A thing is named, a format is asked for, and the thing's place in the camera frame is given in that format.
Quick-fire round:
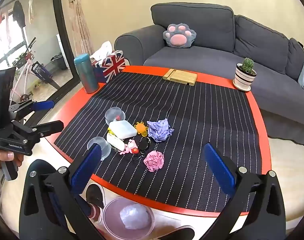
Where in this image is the wooden phone stand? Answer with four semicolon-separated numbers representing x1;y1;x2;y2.
162;69;198;87

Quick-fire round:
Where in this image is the teal bottle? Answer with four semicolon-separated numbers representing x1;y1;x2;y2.
74;54;100;94

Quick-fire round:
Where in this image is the flag print tissue box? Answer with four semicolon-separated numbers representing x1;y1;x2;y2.
90;41;126;83

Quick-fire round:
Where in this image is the person's left shoe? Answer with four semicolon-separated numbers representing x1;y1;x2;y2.
85;183;105;224

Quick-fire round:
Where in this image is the person's left hand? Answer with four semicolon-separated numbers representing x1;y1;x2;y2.
0;145;24;168

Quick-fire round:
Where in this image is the grey sofa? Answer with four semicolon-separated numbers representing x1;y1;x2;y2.
114;2;304;150

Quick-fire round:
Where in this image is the white cabinet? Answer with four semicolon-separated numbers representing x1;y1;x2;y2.
56;34;67;69

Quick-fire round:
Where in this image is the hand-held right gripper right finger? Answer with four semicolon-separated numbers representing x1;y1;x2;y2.
203;143;287;240

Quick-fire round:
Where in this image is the white keychain toy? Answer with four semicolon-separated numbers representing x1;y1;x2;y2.
106;132;125;152

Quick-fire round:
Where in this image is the clear plastic cup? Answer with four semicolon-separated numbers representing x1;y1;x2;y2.
87;137;112;160
105;107;126;126

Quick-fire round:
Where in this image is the clear pink trash bin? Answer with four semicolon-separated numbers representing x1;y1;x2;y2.
103;196;155;239

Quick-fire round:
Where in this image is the potted cactus in striped pot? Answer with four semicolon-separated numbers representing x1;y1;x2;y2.
232;57;257;92

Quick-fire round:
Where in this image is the beige patterned curtain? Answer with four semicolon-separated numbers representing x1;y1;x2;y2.
64;0;95;58

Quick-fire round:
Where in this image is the pink paper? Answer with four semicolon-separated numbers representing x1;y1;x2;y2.
144;151;165;172

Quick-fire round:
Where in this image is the grey pink paw cushion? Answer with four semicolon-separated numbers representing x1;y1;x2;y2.
163;23;197;48

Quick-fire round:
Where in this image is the white rounded case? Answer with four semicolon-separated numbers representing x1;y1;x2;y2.
109;120;138;140

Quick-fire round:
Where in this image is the purple paper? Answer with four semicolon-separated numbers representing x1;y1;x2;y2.
147;119;175;142

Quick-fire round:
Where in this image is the black striped table mat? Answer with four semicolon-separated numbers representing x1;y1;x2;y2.
54;72;262;213

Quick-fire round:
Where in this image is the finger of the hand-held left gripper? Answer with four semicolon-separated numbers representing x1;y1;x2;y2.
9;99;55;120
29;120;64;138

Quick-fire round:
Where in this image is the red table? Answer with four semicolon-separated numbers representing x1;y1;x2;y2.
46;65;268;218

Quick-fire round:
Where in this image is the dark hanging coat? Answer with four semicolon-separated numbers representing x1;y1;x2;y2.
12;0;26;28

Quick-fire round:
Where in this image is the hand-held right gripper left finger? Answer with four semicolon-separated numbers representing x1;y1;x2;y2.
19;144;104;240

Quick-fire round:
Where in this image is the clear plastic bag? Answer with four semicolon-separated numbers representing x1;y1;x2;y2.
119;204;152;229

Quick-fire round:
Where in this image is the black door frame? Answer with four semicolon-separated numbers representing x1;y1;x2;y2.
29;0;77;123

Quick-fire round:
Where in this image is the pink pig keychain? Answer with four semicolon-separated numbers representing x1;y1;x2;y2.
119;140;139;155

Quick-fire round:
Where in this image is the black round keychain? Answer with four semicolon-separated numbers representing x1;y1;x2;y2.
138;137;152;152

